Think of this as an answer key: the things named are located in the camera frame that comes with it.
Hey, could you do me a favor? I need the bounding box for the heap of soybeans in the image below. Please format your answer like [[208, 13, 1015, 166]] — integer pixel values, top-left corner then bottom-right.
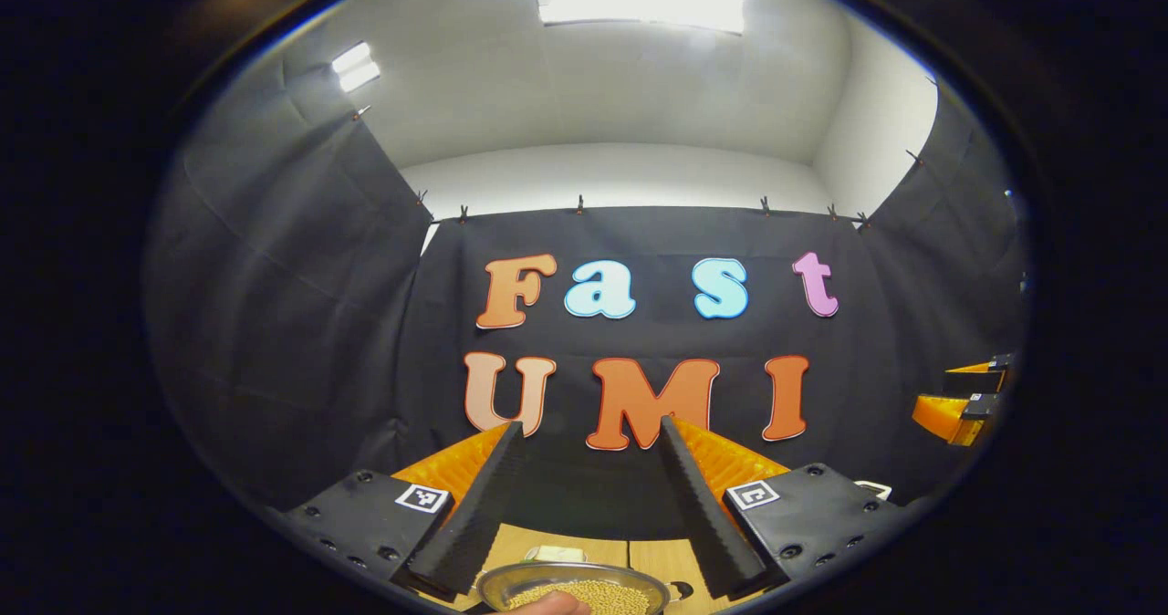
[[506, 579, 652, 615]]

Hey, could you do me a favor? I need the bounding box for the small ceiling light panel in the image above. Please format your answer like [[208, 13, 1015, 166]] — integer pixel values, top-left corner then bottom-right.
[[330, 41, 382, 94]]

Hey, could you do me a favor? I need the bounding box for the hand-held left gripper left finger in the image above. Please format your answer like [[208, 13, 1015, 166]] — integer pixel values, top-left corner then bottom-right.
[[274, 420, 526, 602]]

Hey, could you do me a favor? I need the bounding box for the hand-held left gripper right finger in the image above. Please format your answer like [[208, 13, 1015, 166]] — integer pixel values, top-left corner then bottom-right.
[[658, 413, 918, 601]]

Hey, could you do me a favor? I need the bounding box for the row of small cloth clips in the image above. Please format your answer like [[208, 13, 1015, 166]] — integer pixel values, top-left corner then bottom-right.
[[352, 102, 924, 231]]

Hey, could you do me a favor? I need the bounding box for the steel pot with black handle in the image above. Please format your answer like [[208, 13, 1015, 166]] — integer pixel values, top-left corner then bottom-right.
[[475, 559, 695, 615]]

